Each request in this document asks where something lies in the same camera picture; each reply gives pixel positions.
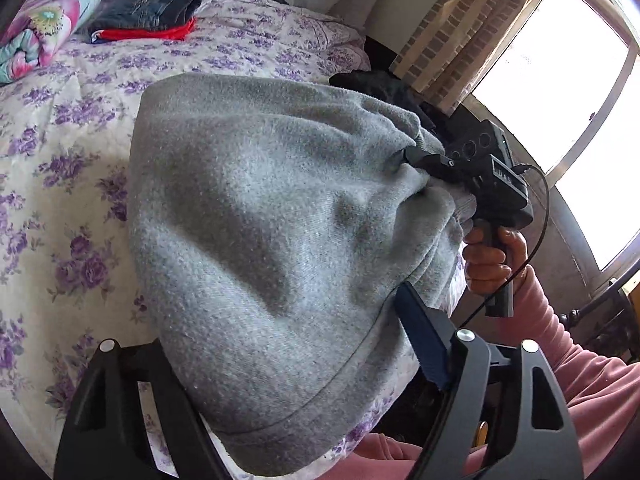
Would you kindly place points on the folded red cloth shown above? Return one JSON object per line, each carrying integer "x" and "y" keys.
{"x": 145, "y": 34}

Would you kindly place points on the grey sweatshirt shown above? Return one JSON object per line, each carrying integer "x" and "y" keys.
{"x": 260, "y": 240}

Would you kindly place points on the brick pattern curtain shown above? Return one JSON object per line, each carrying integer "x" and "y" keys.
{"x": 465, "y": 25}

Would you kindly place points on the person's leg pink trousers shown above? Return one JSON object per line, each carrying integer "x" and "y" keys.
{"x": 400, "y": 455}

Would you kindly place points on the person's right hand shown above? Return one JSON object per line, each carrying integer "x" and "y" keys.
{"x": 492, "y": 265}

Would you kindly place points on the folded blue jeans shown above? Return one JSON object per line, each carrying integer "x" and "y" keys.
{"x": 145, "y": 7}

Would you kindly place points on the window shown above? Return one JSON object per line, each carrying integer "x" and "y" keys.
{"x": 565, "y": 70}

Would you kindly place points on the purple floral bed sheet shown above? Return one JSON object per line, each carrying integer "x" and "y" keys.
{"x": 75, "y": 160}

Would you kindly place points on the rolled colourful floral blanket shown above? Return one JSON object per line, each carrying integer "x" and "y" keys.
{"x": 35, "y": 30}

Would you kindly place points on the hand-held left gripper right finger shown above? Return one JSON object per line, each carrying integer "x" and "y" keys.
{"x": 425, "y": 335}

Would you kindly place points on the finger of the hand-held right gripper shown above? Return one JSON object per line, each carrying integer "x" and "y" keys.
{"x": 425, "y": 158}

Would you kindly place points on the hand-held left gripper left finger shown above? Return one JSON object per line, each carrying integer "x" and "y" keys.
{"x": 142, "y": 375}

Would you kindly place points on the person's right forearm pink sleeve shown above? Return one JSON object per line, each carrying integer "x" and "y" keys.
{"x": 590, "y": 375}

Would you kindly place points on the black metal frame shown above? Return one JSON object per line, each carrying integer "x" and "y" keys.
{"x": 605, "y": 315}

